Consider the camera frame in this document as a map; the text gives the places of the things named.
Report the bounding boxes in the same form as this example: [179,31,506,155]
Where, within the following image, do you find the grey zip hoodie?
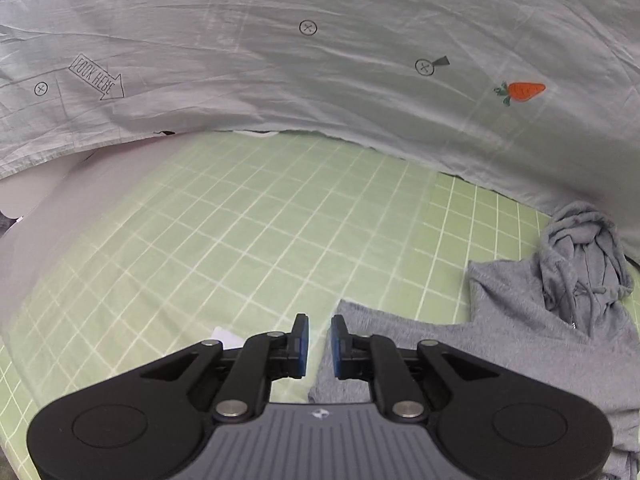
[303,202,639,479]

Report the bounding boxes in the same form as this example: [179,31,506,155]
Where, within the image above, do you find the grey carrot print sheet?
[1,0,639,258]

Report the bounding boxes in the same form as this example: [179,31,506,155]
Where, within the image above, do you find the large white tape piece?
[210,326,245,350]

